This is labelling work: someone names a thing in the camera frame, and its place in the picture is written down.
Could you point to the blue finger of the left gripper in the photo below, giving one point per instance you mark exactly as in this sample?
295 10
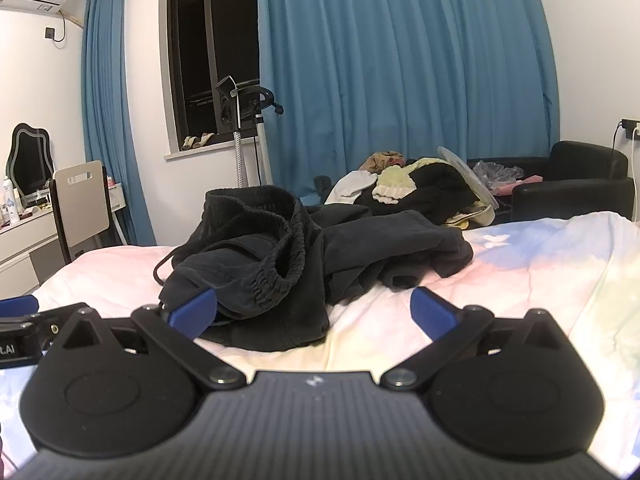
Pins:
18 306

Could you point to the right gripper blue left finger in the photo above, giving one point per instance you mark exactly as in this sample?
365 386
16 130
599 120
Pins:
174 331

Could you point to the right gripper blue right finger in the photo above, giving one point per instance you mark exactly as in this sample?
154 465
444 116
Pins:
454 333

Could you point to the black pants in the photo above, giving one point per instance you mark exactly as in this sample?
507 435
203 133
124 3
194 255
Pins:
277 266

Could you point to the pile of clothes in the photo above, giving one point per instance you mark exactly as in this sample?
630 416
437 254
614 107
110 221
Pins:
442 189

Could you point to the white dressing table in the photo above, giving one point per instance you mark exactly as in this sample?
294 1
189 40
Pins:
31 251

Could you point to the beige chair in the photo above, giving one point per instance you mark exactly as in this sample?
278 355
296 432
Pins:
84 205

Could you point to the black framed mirror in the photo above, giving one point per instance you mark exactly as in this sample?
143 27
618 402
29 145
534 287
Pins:
30 164

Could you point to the clear plastic bag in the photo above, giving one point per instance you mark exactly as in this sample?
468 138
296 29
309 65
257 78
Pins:
494 175

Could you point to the pastel bed sheet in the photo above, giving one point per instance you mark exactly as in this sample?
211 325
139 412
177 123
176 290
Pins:
584 271

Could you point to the narrow blue curtain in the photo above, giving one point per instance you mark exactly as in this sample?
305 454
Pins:
105 111

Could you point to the black armchair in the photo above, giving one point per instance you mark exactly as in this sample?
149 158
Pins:
577 178

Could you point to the large blue curtain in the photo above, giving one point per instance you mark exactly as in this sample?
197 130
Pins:
357 77

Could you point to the dark window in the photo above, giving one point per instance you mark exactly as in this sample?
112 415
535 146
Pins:
207 41

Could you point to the wall power socket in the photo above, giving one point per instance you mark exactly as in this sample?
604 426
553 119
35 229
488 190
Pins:
629 124

